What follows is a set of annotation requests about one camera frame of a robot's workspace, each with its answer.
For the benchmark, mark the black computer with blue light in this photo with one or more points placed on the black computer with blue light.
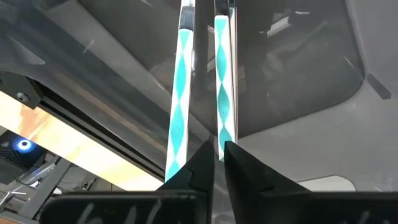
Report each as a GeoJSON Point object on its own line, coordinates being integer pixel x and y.
{"type": "Point", "coordinates": [23, 145]}

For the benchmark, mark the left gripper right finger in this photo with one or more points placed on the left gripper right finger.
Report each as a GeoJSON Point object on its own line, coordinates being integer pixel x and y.
{"type": "Point", "coordinates": [252, 186]}

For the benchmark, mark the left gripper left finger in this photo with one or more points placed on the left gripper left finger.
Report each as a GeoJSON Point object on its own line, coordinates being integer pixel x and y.
{"type": "Point", "coordinates": [199, 174]}

